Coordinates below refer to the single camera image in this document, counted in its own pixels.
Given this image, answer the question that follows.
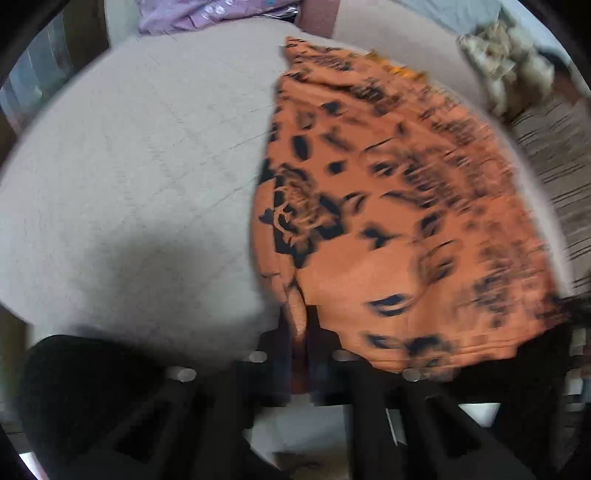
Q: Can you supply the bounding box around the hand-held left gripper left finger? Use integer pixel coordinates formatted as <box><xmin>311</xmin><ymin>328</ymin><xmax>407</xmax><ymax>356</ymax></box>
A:
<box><xmin>69</xmin><ymin>318</ymin><xmax>297</xmax><ymax>480</ymax></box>

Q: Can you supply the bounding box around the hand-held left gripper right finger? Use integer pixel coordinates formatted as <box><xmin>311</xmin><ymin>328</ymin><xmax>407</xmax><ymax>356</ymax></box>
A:
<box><xmin>308</xmin><ymin>308</ymin><xmax>541</xmax><ymax>480</ymax></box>

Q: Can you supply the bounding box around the orange black floral garment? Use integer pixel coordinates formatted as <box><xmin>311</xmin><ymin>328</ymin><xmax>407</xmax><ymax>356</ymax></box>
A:
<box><xmin>249</xmin><ymin>36</ymin><xmax>573</xmax><ymax>376</ymax></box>

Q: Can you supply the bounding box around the white quilted bed cover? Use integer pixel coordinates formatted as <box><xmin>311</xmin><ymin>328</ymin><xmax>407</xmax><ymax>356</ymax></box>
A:
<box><xmin>0</xmin><ymin>14</ymin><xmax>575</xmax><ymax>354</ymax></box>

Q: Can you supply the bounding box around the brown striped cloth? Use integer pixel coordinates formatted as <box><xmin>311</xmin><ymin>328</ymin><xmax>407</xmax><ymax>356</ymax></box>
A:
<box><xmin>508</xmin><ymin>99</ymin><xmax>591</xmax><ymax>296</ymax></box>

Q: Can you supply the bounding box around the pink-brown cushion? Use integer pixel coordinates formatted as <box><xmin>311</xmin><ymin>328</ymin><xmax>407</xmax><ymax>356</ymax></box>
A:
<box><xmin>298</xmin><ymin>0</ymin><xmax>366</xmax><ymax>40</ymax></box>

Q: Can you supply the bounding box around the fluffy beige blanket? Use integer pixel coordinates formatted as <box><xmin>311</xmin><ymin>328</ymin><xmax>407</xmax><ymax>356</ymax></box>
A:
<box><xmin>457</xmin><ymin>21</ymin><xmax>557</xmax><ymax>123</ymax></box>

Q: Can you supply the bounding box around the purple printed cloth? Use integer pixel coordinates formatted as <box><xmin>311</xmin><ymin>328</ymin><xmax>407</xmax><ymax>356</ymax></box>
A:
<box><xmin>137</xmin><ymin>0</ymin><xmax>301</xmax><ymax>36</ymax></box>

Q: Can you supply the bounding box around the wooden glass cabinet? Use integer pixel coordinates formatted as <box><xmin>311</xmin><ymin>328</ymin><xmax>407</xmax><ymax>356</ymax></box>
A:
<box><xmin>0</xmin><ymin>0</ymin><xmax>112</xmax><ymax>153</ymax></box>

